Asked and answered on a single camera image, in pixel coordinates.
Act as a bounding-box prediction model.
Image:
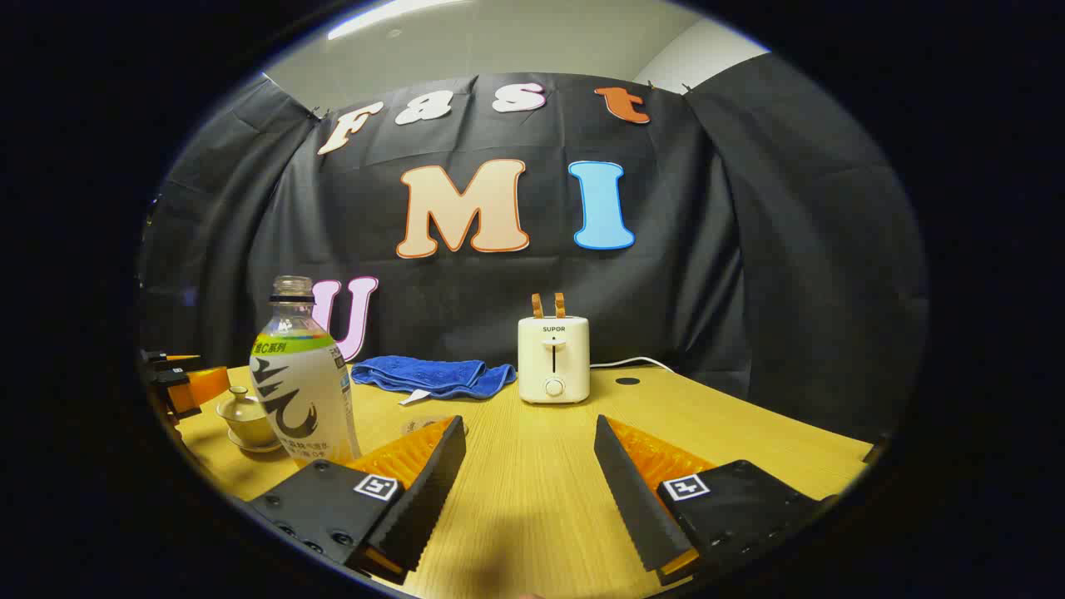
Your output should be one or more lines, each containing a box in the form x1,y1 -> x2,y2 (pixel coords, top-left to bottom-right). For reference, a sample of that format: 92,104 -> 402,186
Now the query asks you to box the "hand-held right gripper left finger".
246,414 -> 468,586

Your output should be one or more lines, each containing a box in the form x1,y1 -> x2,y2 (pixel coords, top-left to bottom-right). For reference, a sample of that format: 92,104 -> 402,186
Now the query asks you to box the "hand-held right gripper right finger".
593,413 -> 841,586

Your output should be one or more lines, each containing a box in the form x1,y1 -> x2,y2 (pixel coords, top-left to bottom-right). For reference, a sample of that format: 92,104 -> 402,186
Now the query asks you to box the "round cork coaster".
401,416 -> 469,440

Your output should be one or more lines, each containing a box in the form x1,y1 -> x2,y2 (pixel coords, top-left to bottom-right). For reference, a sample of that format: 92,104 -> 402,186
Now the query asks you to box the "water bottle with white label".
250,275 -> 362,467

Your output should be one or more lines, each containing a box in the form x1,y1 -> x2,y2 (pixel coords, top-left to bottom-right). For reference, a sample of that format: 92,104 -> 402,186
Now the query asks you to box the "beige ceramic saucer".
226,428 -> 285,455

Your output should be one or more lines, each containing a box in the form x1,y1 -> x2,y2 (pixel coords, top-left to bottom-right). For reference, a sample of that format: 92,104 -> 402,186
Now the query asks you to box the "blue towel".
350,355 -> 518,406

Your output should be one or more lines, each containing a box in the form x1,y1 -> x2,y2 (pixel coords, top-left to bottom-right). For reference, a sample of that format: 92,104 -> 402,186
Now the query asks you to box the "white toaster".
518,314 -> 592,405

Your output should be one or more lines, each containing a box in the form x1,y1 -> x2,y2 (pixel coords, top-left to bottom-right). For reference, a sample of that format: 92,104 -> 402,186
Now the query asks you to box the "black backdrop cloth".
137,52 -> 929,442

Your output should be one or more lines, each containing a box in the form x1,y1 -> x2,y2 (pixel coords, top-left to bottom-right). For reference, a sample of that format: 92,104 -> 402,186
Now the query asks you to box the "white power cable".
589,356 -> 676,374

